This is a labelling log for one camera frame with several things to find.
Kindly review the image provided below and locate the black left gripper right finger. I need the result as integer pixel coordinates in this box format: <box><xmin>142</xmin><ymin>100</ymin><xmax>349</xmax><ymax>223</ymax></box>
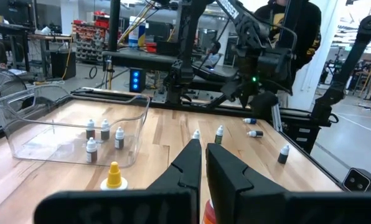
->
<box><xmin>205</xmin><ymin>142</ymin><xmax>371</xmax><ymax>224</ymax></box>

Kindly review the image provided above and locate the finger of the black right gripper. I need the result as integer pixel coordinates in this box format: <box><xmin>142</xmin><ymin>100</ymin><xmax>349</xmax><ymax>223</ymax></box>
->
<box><xmin>250</xmin><ymin>90</ymin><xmax>280</xmax><ymax>121</ymax></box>
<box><xmin>220</xmin><ymin>80</ymin><xmax>251</xmax><ymax>110</ymax></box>

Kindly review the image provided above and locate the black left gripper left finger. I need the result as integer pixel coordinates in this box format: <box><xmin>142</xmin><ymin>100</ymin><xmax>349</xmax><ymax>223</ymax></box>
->
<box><xmin>33</xmin><ymin>138</ymin><xmax>202</xmax><ymax>224</ymax></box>

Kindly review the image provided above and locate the small green dropper bottle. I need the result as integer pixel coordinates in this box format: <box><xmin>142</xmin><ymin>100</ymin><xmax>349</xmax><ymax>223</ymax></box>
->
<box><xmin>214</xmin><ymin>125</ymin><xmax>225</xmax><ymax>145</ymax></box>

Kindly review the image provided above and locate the orange food coloring bottle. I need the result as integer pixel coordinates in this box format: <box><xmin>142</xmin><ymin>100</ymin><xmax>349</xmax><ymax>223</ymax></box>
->
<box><xmin>100</xmin><ymin>161</ymin><xmax>129</xmax><ymax>191</ymax></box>

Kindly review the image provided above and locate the person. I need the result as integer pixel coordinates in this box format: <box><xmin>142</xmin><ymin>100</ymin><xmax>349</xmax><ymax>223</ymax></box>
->
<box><xmin>253</xmin><ymin>0</ymin><xmax>323</xmax><ymax>108</ymax></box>

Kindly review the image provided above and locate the black controller box with lights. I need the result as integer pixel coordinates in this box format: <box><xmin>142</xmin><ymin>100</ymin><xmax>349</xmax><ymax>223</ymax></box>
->
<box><xmin>129</xmin><ymin>67</ymin><xmax>147</xmax><ymax>94</ymax></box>

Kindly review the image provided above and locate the dark side desk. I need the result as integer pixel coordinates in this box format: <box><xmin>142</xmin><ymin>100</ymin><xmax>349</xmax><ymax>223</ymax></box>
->
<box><xmin>101</xmin><ymin>49</ymin><xmax>174</xmax><ymax>70</ymax></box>

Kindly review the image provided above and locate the blue white cardboard box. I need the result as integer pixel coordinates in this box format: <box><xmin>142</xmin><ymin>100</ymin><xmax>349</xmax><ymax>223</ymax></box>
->
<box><xmin>128</xmin><ymin>16</ymin><xmax>147</xmax><ymax>48</ymax></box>

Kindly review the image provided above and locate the black pole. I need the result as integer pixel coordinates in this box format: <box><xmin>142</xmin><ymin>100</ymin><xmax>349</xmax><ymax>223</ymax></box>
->
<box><xmin>108</xmin><ymin>0</ymin><xmax>122</xmax><ymax>53</ymax></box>

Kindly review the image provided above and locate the clear plastic bin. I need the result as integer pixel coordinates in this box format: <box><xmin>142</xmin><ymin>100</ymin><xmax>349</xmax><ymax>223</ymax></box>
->
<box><xmin>0</xmin><ymin>84</ymin><xmax>151</xmax><ymax>169</ymax></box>

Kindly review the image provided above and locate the red storage bin rack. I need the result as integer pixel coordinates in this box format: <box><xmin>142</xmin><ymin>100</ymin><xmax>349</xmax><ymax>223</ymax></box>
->
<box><xmin>72</xmin><ymin>11</ymin><xmax>109</xmax><ymax>65</ymax></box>

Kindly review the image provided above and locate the black cabinet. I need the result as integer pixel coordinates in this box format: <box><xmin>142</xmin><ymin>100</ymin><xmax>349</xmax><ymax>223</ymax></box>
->
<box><xmin>50</xmin><ymin>50</ymin><xmax>77</xmax><ymax>81</ymax></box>

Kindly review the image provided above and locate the wooden work table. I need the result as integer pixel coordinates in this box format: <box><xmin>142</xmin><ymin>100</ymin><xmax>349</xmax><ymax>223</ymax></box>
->
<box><xmin>28</xmin><ymin>33</ymin><xmax>74</xmax><ymax>74</ymax></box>

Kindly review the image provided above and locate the black floor fan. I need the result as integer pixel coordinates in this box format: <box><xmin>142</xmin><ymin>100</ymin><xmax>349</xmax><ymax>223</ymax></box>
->
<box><xmin>0</xmin><ymin>70</ymin><xmax>29</xmax><ymax>121</ymax></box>

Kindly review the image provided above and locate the silver metal bracket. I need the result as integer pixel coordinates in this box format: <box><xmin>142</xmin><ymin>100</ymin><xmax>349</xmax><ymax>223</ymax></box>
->
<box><xmin>270</xmin><ymin>103</ymin><xmax>283</xmax><ymax>133</ymax></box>

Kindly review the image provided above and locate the black table-level camera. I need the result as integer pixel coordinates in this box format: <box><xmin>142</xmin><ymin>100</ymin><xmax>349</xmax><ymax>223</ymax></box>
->
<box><xmin>342</xmin><ymin>167</ymin><xmax>371</xmax><ymax>192</ymax></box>

